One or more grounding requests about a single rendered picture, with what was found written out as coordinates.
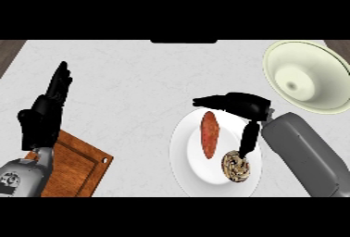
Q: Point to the cream ceramic bowl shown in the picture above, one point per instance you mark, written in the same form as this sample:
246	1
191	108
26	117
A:
309	80

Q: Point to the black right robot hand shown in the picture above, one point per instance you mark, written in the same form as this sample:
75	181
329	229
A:
244	106

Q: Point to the orange sweet potato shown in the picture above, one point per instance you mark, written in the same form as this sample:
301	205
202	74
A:
210	134

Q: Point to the brown wooden cutting board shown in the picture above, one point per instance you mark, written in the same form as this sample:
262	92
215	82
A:
76	168

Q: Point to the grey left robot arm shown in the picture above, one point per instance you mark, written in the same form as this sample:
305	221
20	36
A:
26	177

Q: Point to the brown swirled round pastry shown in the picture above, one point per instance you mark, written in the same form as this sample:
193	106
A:
236	168

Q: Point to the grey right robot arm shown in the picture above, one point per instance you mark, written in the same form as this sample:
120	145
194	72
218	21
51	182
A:
305	154

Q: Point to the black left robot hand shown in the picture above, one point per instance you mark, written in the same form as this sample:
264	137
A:
44	117

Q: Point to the white round plate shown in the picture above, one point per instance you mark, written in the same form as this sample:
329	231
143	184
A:
206	169

